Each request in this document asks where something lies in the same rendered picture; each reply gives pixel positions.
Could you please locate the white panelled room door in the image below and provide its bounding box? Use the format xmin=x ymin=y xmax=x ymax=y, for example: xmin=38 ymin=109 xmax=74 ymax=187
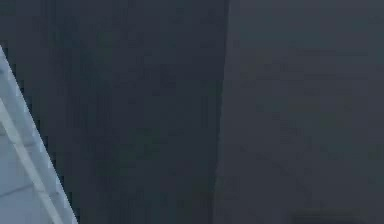
xmin=0 ymin=44 xmax=80 ymax=224

